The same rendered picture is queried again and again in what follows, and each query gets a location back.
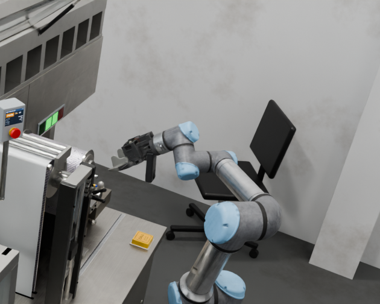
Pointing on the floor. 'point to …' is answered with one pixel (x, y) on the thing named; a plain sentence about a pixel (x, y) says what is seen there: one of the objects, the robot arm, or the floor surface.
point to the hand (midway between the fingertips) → (114, 167)
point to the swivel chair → (256, 144)
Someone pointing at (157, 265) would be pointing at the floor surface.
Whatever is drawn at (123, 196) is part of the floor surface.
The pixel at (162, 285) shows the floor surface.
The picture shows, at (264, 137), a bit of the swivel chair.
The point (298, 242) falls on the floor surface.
